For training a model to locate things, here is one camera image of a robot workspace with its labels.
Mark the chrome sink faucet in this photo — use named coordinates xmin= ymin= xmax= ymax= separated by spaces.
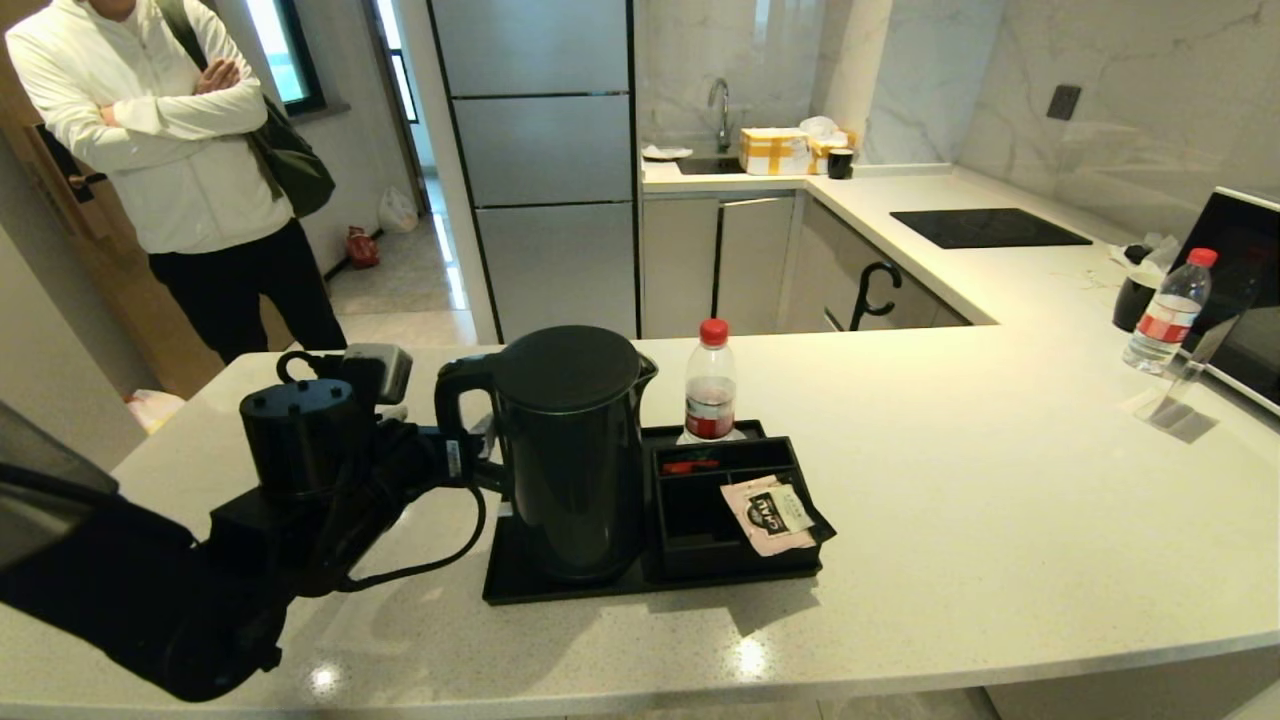
xmin=707 ymin=77 xmax=733 ymax=153

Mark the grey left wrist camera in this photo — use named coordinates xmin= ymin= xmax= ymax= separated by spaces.
xmin=343 ymin=343 xmax=413 ymax=406

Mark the water bottle with dark liquid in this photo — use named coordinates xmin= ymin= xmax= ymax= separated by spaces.
xmin=680 ymin=318 xmax=746 ymax=444

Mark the black curved faucet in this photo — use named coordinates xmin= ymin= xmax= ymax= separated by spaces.
xmin=849 ymin=262 xmax=903 ymax=332

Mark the black microwave oven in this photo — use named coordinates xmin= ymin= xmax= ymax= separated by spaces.
xmin=1170 ymin=186 xmax=1280 ymax=416

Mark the crumpled white orange plastic bag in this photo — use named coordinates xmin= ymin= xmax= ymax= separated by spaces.
xmin=125 ymin=389 xmax=186 ymax=435

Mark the black compartment organizer box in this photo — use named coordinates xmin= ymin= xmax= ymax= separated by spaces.
xmin=650 ymin=436 xmax=837 ymax=581

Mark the large black mug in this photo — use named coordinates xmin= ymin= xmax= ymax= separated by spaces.
xmin=1112 ymin=270 xmax=1161 ymax=333

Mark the black rectangular serving tray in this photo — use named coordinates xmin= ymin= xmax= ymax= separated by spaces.
xmin=482 ymin=420 xmax=837 ymax=606

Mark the person in white jacket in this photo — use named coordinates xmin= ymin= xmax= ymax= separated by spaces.
xmin=5 ymin=0 xmax=349 ymax=364

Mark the small yellow white box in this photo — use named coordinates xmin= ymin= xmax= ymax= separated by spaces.
xmin=808 ymin=130 xmax=859 ymax=174

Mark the dark framed window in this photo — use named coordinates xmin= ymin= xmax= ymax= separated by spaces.
xmin=245 ymin=0 xmax=326 ymax=116

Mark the yellow white striped box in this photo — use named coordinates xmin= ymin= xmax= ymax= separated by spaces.
xmin=738 ymin=127 xmax=811 ymax=176

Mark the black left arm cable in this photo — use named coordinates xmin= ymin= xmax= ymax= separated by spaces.
xmin=340 ymin=480 xmax=488 ymax=591

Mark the silver refrigerator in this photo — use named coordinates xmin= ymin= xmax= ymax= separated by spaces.
xmin=428 ymin=0 xmax=641 ymax=344

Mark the clear acrylic sign holder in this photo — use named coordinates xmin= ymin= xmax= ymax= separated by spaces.
xmin=1135 ymin=310 xmax=1246 ymax=433

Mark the black induction cooktop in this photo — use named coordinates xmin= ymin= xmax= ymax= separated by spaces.
xmin=890 ymin=208 xmax=1093 ymax=250

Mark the white base cabinet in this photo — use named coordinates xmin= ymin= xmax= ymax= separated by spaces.
xmin=640 ymin=192 xmax=971 ymax=339

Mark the black electric kettle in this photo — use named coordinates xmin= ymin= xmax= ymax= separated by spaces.
xmin=435 ymin=325 xmax=659 ymax=584

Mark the dark green shoulder bag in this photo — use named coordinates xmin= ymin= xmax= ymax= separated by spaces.
xmin=155 ymin=0 xmax=337 ymax=219

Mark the pink tea bag sachet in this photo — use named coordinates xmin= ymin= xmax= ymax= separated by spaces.
xmin=720 ymin=476 xmax=817 ymax=558

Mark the clear water bottle red cap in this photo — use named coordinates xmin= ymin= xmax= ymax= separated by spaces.
xmin=1122 ymin=247 xmax=1219 ymax=376

